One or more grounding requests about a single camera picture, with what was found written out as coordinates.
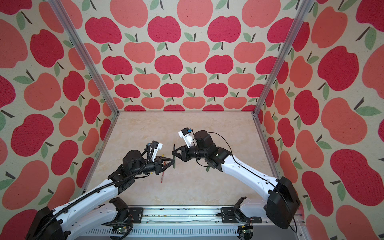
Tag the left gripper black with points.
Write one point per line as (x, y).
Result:
(158, 165)

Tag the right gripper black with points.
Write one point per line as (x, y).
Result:
(186, 152)

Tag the green pen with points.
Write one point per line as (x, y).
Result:
(174, 158)

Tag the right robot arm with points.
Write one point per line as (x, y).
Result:
(280, 199)

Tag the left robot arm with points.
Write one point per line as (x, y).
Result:
(101, 206)

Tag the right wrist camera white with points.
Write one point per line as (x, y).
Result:
(186, 135)

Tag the aluminium front rail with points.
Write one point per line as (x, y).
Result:
(198, 222)

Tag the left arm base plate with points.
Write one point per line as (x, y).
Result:
(122, 213)

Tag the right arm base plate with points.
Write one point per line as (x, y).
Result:
(233, 215)

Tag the left aluminium frame post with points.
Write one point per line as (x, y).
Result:
(71, 31)

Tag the aluminium frame post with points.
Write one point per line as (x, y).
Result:
(286, 47)
(71, 31)

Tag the right aluminium frame post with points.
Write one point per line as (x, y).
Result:
(286, 47)

